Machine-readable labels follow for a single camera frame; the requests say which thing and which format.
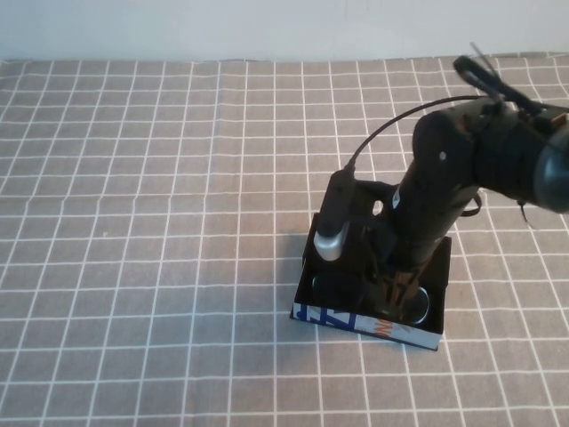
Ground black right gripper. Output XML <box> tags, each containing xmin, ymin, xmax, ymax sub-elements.
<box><xmin>372</xmin><ymin>171</ymin><xmax>475</xmax><ymax>322</ymax></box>

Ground black printed glasses case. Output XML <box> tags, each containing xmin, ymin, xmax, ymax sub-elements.
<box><xmin>291</xmin><ymin>212</ymin><xmax>453</xmax><ymax>353</ymax></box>

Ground black frame glasses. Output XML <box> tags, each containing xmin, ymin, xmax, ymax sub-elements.
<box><xmin>310</xmin><ymin>274</ymin><xmax>431</xmax><ymax>324</ymax></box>

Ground grey white-grid tablecloth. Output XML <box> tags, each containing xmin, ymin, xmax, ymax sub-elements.
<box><xmin>0</xmin><ymin>52</ymin><xmax>569</xmax><ymax>427</ymax></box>

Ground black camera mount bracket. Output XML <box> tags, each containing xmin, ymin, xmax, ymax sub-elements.
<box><xmin>346</xmin><ymin>179</ymin><xmax>395</xmax><ymax>275</ymax></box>

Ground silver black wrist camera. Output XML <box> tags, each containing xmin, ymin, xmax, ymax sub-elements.
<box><xmin>313</xmin><ymin>170</ymin><xmax>357</xmax><ymax>262</ymax></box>

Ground black cable tie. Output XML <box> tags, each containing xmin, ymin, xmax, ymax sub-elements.
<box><xmin>517</xmin><ymin>199</ymin><xmax>535</xmax><ymax>230</ymax></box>

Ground black camera cable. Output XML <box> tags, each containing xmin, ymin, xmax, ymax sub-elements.
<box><xmin>342</xmin><ymin>94</ymin><xmax>488</xmax><ymax>180</ymax></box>

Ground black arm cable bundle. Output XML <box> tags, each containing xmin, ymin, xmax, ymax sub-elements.
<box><xmin>453</xmin><ymin>42</ymin><xmax>569</xmax><ymax>130</ymax></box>

